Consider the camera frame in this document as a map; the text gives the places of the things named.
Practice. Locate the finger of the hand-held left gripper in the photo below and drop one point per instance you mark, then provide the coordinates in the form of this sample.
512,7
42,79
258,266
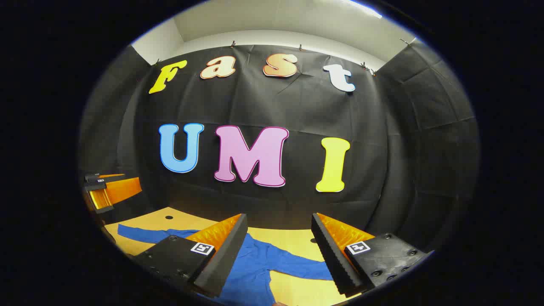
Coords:
123,191
95,176

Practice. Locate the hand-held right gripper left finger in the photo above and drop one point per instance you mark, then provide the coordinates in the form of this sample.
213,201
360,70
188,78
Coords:
225,263

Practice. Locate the black backdrop cloth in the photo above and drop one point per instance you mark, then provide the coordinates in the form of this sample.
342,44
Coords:
297,106

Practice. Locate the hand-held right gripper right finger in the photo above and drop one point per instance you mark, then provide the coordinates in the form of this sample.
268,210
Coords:
333,263

